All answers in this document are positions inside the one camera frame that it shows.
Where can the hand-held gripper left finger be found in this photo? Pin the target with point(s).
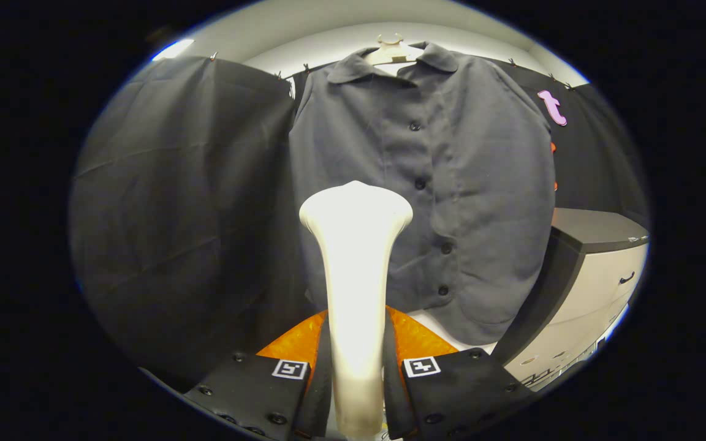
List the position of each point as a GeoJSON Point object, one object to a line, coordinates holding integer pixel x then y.
{"type": "Point", "coordinates": [249, 392]}

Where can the beige cabinet with grey top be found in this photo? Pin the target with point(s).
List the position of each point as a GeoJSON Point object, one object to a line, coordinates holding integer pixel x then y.
{"type": "Point", "coordinates": [592, 288]}

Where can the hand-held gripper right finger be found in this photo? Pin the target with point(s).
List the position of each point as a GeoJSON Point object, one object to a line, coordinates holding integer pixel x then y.
{"type": "Point", "coordinates": [463, 392]}

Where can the dark grey button shirt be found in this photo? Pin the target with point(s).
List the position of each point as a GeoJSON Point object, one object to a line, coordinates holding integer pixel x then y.
{"type": "Point", "coordinates": [482, 184]}

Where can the black backdrop cloth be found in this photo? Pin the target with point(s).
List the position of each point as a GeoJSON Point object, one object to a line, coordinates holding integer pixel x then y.
{"type": "Point", "coordinates": [193, 184]}

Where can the ceiling light strip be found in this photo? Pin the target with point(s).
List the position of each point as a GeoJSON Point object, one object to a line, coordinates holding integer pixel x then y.
{"type": "Point", "coordinates": [172, 50]}

